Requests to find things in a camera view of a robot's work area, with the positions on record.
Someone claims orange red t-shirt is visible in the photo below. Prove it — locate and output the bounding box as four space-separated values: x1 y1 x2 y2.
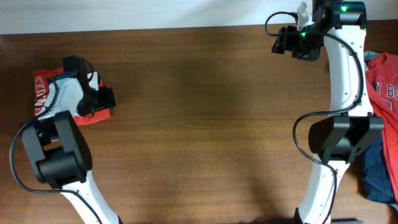
33 67 111 126

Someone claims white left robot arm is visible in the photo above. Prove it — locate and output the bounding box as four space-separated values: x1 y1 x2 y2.
14 55 122 223

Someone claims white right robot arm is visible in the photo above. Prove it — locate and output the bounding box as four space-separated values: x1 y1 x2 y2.
272 1 384 223

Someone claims grey garment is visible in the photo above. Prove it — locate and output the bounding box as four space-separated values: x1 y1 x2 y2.
364 51 381 65

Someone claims red printed t-shirt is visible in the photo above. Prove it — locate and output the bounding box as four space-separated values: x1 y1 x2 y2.
366 52 397 197

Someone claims navy blue garment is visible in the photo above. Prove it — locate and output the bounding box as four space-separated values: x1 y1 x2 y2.
359 135 396 204

